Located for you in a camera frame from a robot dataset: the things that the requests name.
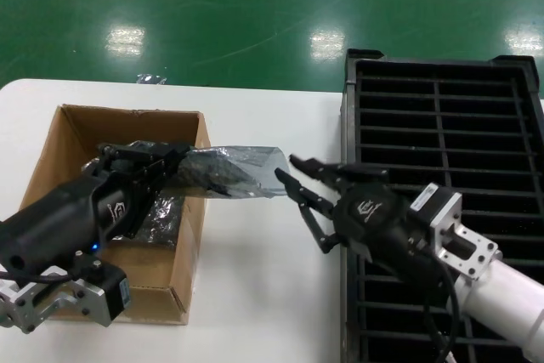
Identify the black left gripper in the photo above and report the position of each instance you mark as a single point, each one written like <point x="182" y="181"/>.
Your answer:
<point x="64" y="218"/>

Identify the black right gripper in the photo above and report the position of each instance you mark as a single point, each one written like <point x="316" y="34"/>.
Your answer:
<point x="374" y="218"/>

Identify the grey antistatic bag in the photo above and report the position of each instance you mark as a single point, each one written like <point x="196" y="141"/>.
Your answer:
<point x="255" y="163"/>

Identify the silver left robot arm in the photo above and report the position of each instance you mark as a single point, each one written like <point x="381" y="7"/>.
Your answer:
<point x="42" y="303"/>

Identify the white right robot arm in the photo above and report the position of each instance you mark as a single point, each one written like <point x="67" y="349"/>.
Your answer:
<point x="501" y="295"/>

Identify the bagged graphics card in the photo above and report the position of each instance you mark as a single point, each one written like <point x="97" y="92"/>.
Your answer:
<point x="166" y="218"/>

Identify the brown cardboard box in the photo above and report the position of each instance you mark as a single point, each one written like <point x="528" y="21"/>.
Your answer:
<point x="106" y="125"/>

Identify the black slotted container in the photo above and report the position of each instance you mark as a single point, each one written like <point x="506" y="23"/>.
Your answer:
<point x="348" y="125"/>

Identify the shiny plastic floor scrap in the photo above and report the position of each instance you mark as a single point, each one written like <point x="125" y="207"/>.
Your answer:
<point x="151" y="79"/>

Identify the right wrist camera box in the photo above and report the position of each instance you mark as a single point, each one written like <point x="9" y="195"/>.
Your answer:
<point x="425" y="197"/>

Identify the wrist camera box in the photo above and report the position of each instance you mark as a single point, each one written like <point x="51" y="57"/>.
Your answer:
<point x="112" y="290"/>
<point x="425" y="197"/>

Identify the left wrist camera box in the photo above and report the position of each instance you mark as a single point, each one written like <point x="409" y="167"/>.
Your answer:
<point x="112" y="290"/>

